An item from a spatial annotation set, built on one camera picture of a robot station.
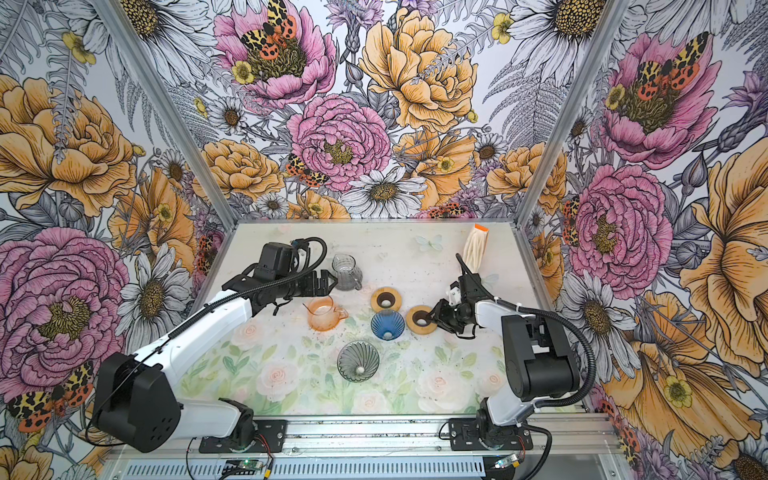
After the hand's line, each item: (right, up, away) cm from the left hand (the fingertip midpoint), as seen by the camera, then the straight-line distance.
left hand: (322, 289), depth 84 cm
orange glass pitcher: (-2, -9, +10) cm, 14 cm away
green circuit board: (-15, -40, -14) cm, 44 cm away
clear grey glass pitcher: (+5, +4, +12) cm, 14 cm away
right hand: (+31, -12, +7) cm, 34 cm away
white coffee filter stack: (+48, +12, +21) cm, 54 cm away
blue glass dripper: (+18, -11, +5) cm, 22 cm away
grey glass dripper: (+10, -19, -1) cm, 22 cm away
